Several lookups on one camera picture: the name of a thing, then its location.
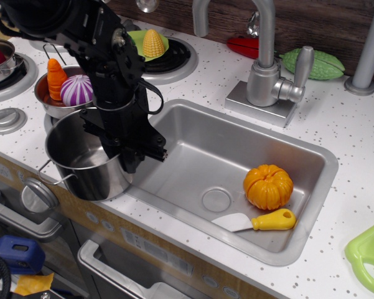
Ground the grey dishwasher door handle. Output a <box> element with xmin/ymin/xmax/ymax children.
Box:
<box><xmin>77</xmin><ymin>240</ymin><xmax>189</xmax><ymax>298</ymax></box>

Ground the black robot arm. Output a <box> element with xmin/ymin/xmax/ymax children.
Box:
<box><xmin>0</xmin><ymin>1</ymin><xmax>167</xmax><ymax>174</ymax></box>

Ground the silver stove knob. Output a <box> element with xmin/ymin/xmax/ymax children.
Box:
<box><xmin>0</xmin><ymin>108</ymin><xmax>27</xmax><ymax>135</ymax></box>
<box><xmin>122</xmin><ymin>19</ymin><xmax>141</xmax><ymax>32</ymax></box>

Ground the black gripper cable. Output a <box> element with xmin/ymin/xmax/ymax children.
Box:
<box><xmin>138</xmin><ymin>77</ymin><xmax>165</xmax><ymax>115</ymax></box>

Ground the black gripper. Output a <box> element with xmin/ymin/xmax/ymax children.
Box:
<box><xmin>78</xmin><ymin>83</ymin><xmax>167</xmax><ymax>174</ymax></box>

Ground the purple white toy onion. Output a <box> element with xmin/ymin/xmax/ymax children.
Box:
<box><xmin>60</xmin><ymin>75</ymin><xmax>93</xmax><ymax>107</ymax></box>

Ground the orange toy pumpkin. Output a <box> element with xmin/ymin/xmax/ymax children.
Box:
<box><xmin>243</xmin><ymin>164</ymin><xmax>294</xmax><ymax>211</ymax></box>

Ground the stove burner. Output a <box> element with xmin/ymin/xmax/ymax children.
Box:
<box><xmin>143</xmin><ymin>38</ymin><xmax>198</xmax><ymax>85</ymax></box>
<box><xmin>0</xmin><ymin>53</ymin><xmax>38</xmax><ymax>102</ymax></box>
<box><xmin>29</xmin><ymin>40</ymin><xmax>67</xmax><ymax>53</ymax></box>
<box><xmin>44</xmin><ymin>114</ymin><xmax>58</xmax><ymax>133</ymax></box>

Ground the back right stove burner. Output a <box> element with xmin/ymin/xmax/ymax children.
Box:
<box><xmin>143</xmin><ymin>38</ymin><xmax>198</xmax><ymax>85</ymax></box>

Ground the orange toy carrot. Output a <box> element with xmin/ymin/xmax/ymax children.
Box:
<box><xmin>47</xmin><ymin>59</ymin><xmax>68</xmax><ymax>101</ymax></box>

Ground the grey vertical pole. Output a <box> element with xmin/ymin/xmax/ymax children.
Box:
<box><xmin>344</xmin><ymin>16</ymin><xmax>374</xmax><ymax>96</ymax></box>

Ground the black braided cable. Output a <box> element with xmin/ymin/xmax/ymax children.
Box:
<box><xmin>0</xmin><ymin>249</ymin><xmax>12</xmax><ymax>299</ymax></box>

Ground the back left stove burner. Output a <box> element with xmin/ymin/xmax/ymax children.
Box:
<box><xmin>29</xmin><ymin>40</ymin><xmax>67</xmax><ymax>53</ymax></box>

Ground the yellow cloth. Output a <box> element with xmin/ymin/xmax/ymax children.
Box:
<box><xmin>14</xmin><ymin>273</ymin><xmax>54</xmax><ymax>296</ymax></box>

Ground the yellow toy corn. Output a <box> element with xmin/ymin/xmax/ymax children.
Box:
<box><xmin>143</xmin><ymin>29</ymin><xmax>166</xmax><ymax>58</ymax></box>

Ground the light green cutting board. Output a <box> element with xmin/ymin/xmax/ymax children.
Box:
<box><xmin>345</xmin><ymin>225</ymin><xmax>374</xmax><ymax>293</ymax></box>

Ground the green toy plate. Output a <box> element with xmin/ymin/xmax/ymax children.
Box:
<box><xmin>128</xmin><ymin>30</ymin><xmax>169</xmax><ymax>62</ymax></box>

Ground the green toy bitter gourd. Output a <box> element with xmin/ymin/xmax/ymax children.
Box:
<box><xmin>279</xmin><ymin>48</ymin><xmax>345</xmax><ymax>80</ymax></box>

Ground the silver stove knob back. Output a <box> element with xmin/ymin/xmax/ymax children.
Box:
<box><xmin>122</xmin><ymin>19</ymin><xmax>141</xmax><ymax>32</ymax></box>

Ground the silver sink basin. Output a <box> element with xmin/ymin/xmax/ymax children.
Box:
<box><xmin>127</xmin><ymin>100</ymin><xmax>339</xmax><ymax>266</ymax></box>

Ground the small steel pot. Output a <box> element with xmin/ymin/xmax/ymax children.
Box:
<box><xmin>0</xmin><ymin>39</ymin><xmax>24</xmax><ymax>83</ymax></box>

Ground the grey oven door handle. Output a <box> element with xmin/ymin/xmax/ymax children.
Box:
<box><xmin>0</xmin><ymin>192</ymin><xmax>64</xmax><ymax>242</ymax></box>

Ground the front stove burner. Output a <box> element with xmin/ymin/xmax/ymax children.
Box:
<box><xmin>44</xmin><ymin>114</ymin><xmax>58</xmax><ymax>133</ymax></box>

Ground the red toy pepper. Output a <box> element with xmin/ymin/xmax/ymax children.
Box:
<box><xmin>227</xmin><ymin>37</ymin><xmax>259</xmax><ymax>59</ymax></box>

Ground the blue device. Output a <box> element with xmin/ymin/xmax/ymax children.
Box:
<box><xmin>0</xmin><ymin>235</ymin><xmax>45</xmax><ymax>275</ymax></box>

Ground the steel bowl with handle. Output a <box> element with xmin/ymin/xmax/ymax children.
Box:
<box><xmin>35</xmin><ymin>58</ymin><xmax>93</xmax><ymax>119</ymax></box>

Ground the silver toy faucet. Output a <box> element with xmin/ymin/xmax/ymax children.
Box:
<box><xmin>191</xmin><ymin>0</ymin><xmax>315</xmax><ymax>128</ymax></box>

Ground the large steel pot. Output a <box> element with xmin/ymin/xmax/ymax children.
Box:
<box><xmin>45</xmin><ymin>111</ymin><xmax>134</xmax><ymax>201</ymax></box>

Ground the yellow handled toy knife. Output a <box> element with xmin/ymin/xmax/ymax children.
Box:
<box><xmin>212</xmin><ymin>209</ymin><xmax>297</xmax><ymax>232</ymax></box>

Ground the grey oven dial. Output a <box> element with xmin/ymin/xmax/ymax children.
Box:
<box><xmin>20</xmin><ymin>178</ymin><xmax>59</xmax><ymax>214</ymax></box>

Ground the silver stove knob front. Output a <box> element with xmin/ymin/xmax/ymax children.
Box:
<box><xmin>0</xmin><ymin>108</ymin><xmax>27</xmax><ymax>135</ymax></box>

